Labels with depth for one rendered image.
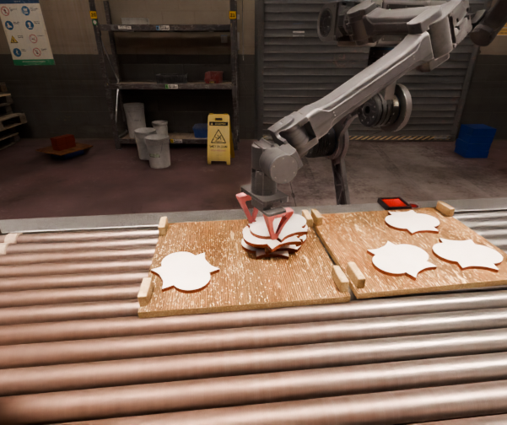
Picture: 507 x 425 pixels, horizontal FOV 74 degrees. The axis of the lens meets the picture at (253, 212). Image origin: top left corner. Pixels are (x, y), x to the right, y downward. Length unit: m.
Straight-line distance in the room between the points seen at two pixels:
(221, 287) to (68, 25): 5.54
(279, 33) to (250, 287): 4.86
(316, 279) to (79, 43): 5.54
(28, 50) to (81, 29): 0.88
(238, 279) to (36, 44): 5.77
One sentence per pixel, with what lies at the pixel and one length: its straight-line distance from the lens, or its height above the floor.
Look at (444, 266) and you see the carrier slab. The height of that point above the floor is 0.94.
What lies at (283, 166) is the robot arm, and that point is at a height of 1.18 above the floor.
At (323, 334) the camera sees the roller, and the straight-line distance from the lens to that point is 0.66.
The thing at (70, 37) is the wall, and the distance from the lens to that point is 6.02.
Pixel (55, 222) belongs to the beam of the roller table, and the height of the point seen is 0.92.
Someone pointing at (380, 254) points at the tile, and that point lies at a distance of 0.84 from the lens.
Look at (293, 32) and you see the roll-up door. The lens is 5.39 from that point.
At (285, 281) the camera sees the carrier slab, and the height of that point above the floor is 0.94.
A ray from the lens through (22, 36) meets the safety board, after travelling 6.35.
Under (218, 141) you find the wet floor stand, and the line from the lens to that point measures 4.33.
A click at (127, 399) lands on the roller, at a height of 0.92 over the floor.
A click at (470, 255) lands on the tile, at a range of 0.93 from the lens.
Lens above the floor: 1.38
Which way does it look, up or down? 27 degrees down
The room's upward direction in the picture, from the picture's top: straight up
